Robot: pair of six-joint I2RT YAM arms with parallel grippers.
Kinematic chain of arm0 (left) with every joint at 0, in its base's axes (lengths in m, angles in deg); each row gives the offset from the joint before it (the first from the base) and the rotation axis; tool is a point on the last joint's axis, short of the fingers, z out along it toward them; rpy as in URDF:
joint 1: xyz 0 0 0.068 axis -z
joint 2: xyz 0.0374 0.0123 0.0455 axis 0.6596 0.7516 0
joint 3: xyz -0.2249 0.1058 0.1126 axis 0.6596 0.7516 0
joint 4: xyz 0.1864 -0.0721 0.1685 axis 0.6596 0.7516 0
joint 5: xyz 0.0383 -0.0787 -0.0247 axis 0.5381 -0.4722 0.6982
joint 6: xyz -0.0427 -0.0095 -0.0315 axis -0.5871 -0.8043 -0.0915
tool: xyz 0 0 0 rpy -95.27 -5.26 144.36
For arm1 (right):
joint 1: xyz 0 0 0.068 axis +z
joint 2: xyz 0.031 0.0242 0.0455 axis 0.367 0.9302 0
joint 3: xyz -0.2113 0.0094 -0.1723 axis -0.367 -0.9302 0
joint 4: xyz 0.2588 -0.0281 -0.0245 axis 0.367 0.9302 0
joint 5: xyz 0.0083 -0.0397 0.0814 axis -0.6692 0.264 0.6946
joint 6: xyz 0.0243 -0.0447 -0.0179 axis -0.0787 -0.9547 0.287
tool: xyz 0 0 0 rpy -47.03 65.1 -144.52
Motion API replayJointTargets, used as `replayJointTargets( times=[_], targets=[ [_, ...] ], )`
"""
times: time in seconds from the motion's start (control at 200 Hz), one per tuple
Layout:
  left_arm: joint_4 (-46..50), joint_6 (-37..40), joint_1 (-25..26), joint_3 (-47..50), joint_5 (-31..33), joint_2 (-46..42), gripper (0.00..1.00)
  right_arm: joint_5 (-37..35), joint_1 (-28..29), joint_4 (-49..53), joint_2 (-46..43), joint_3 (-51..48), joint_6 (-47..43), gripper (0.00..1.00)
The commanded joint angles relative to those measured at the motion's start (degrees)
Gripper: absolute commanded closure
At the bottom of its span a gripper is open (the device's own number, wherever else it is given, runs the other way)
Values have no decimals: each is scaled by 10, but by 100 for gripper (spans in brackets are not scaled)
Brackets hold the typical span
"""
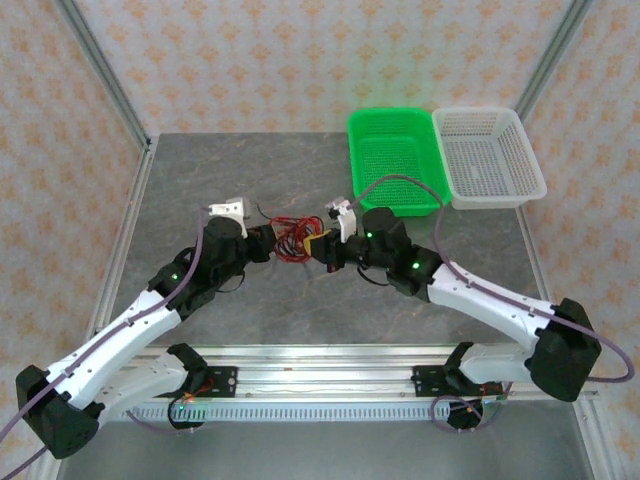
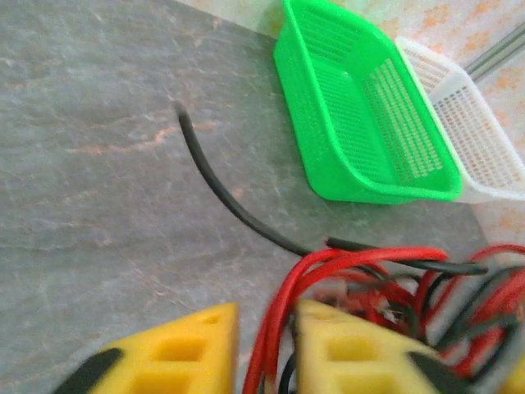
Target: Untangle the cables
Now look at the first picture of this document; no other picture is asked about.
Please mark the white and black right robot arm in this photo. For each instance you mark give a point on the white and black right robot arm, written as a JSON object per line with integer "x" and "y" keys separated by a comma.
{"x": 490, "y": 305}

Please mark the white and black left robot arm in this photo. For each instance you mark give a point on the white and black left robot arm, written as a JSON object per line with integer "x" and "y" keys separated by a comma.
{"x": 125, "y": 330}

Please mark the green plastic basket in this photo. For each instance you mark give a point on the green plastic basket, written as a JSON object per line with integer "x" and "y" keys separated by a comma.
{"x": 390, "y": 160}

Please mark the white plastic basket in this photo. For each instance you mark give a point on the white plastic basket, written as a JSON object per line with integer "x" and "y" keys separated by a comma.
{"x": 487, "y": 155}

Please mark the grey metal shelf plate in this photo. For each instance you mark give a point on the grey metal shelf plate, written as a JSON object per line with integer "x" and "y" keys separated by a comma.
{"x": 320, "y": 455}

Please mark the aluminium table side rail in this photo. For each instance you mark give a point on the aluminium table side rail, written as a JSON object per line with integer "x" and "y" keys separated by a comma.
{"x": 532, "y": 250}
{"x": 125, "y": 230}

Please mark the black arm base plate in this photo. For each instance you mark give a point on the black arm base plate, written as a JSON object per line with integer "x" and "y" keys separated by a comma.
{"x": 222, "y": 382}
{"x": 430, "y": 382}

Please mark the aluminium frame post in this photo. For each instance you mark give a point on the aluminium frame post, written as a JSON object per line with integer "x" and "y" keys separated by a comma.
{"x": 550, "y": 55}
{"x": 100, "y": 65}

